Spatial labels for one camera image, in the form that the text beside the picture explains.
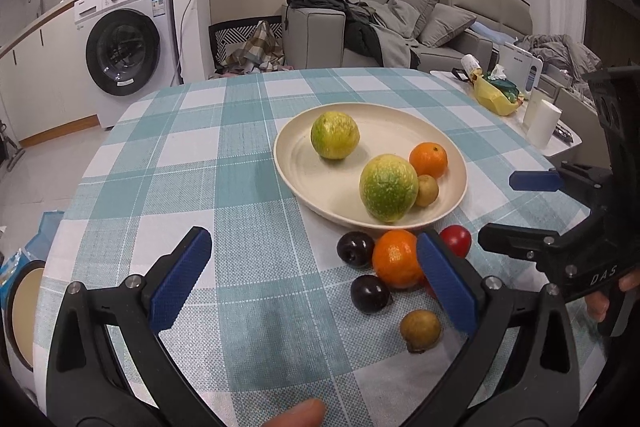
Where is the plaid cloth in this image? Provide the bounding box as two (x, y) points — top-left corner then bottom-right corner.
(219, 20), (288, 76)

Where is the yellow-green guava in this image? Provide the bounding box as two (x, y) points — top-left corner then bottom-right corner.
(310, 110), (360, 160)

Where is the metal faucet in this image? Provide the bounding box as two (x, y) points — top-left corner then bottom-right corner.
(28, 0), (44, 18)

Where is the grey sofa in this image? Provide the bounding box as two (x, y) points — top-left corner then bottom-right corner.
(282, 0), (533, 72)

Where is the teal checked tablecloth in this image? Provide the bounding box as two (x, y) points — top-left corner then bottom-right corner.
(34, 68), (586, 426)

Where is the brown longan fruit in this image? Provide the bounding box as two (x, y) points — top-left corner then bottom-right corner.
(416, 174), (439, 208)
(399, 309), (442, 353)

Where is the green-yellow citrus fruit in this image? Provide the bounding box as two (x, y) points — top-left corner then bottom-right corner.
(359, 154), (419, 223)

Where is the cream round plate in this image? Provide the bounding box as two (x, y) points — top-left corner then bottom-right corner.
(272, 102), (469, 232)

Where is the white washing machine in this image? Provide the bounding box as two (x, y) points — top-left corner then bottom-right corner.
(74, 0), (181, 129)

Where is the white side table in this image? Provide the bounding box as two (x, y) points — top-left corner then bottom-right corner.
(429, 68), (584, 158)

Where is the yellow plastic bag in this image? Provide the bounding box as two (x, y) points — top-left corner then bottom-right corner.
(473, 76), (524, 117)

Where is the white appliance box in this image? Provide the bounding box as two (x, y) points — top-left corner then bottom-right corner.
(499, 43), (542, 98)

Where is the dark plum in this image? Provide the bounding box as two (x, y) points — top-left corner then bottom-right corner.
(336, 231), (375, 269)
(350, 275), (390, 314)

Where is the person's right hand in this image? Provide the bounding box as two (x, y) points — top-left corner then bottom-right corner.
(583, 267), (640, 323)

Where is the large orange mandarin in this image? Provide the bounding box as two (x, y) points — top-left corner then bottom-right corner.
(372, 230), (424, 291)

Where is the red tomato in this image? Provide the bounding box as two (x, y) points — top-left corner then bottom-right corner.
(439, 225), (473, 258)

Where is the grey blanket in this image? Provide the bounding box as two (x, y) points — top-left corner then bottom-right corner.
(515, 34), (602, 81)

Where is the white bottle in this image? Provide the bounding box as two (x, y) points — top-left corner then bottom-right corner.
(461, 54), (483, 76)

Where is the white paper roll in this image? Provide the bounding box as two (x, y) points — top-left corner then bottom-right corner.
(527, 100), (562, 150)

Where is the small orange mandarin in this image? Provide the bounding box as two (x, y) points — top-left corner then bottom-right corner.
(409, 142), (448, 179)

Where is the black patterned laundry basket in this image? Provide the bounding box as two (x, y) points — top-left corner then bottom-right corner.
(208, 15), (283, 72)

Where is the dark clothes pile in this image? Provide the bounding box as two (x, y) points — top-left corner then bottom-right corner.
(283, 0), (417, 70)

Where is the white kitchen cabinet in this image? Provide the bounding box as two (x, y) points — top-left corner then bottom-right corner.
(1, 8), (96, 141)

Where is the person's left hand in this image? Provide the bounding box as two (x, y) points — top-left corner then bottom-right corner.
(264, 399), (326, 427)

